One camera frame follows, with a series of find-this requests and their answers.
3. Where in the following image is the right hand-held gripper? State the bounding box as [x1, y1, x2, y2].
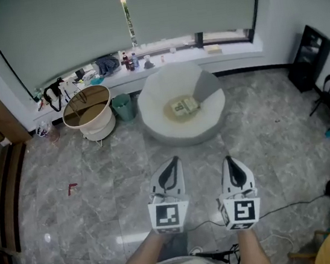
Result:
[211, 152, 265, 233]

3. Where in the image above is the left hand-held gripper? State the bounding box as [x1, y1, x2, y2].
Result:
[141, 155, 194, 238]

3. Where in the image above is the green paperback book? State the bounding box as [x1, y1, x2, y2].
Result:
[170, 95, 202, 117]

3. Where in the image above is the person's right forearm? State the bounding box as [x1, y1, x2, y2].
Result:
[235, 225, 272, 264]

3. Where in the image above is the person's left forearm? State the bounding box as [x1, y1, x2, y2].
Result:
[111, 228, 175, 264]

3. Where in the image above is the person's jeans leg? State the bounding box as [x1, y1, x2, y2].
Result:
[160, 231, 191, 262]

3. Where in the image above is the person's white shoe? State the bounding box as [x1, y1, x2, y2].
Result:
[188, 246, 205, 257]

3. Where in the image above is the green waste bin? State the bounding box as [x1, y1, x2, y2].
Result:
[110, 92, 136, 124]

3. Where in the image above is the blue label water bottle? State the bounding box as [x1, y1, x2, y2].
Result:
[130, 52, 141, 69]

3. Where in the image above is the white window sill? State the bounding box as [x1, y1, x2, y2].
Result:
[26, 34, 269, 120]

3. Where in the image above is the yellow flat box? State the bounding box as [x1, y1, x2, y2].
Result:
[206, 43, 223, 55]

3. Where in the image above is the plaid shirt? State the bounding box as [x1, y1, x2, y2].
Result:
[94, 54, 121, 77]

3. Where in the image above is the clear printed plastic bag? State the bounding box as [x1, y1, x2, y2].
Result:
[34, 120, 53, 138]

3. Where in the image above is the black display cabinet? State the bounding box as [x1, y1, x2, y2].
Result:
[281, 22, 330, 95]

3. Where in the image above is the dark wooden bench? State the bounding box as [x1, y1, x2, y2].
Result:
[0, 141, 42, 256]

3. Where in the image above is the brown wooden board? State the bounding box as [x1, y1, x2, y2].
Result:
[0, 92, 33, 147]

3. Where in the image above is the black floor cable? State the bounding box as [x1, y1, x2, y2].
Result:
[182, 193, 330, 233]

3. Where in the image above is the white floor cable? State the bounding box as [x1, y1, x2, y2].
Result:
[260, 231, 295, 256]

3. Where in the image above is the black window frame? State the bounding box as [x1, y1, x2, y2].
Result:
[133, 24, 256, 60]

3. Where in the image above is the black strap bag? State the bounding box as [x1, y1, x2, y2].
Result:
[41, 77, 71, 114]

